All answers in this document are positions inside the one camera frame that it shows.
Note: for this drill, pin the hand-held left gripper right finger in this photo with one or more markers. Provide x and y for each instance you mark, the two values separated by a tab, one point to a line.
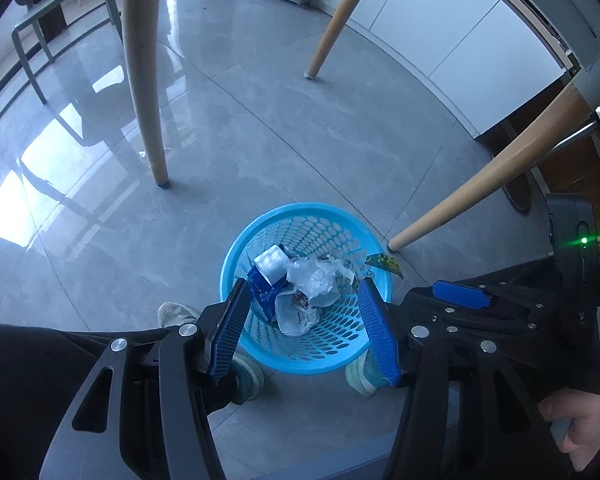
380	330

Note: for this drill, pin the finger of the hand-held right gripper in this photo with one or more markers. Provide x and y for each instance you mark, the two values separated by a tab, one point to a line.
460	295

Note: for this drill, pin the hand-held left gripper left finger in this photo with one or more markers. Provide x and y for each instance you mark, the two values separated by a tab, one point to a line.
230	320

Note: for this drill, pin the blue snack packet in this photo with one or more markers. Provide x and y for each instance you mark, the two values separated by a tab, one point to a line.
261	300

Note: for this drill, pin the white plastic bag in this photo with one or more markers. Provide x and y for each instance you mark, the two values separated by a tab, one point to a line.
292	320

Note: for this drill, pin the white container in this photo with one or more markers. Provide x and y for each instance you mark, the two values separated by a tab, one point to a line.
271	262

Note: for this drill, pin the blue plastic basket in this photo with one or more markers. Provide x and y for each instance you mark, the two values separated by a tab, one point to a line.
310	364

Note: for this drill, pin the clear plastic bag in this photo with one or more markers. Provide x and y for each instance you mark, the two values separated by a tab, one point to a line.
312	275

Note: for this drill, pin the person's right hand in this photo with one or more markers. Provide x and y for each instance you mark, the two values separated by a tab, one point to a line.
590	420

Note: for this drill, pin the person's right shoe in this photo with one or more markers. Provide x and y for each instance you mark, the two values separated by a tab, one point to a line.
365	380

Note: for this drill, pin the person's shoe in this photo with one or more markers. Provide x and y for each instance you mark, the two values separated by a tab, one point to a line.
177	315
365	380

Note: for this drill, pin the person's left shoe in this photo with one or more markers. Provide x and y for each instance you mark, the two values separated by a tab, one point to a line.
177	315

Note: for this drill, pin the green snack wrapper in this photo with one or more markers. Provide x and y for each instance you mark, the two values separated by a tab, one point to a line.
386	262

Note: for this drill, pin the wooden table leg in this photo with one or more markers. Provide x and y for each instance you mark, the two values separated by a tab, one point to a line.
337	15
490	180
142	85

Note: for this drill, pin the wooden table legs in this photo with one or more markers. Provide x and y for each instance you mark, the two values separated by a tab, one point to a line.
430	35

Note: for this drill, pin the dark chair with metal frame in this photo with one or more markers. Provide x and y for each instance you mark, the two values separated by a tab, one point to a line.
572	136

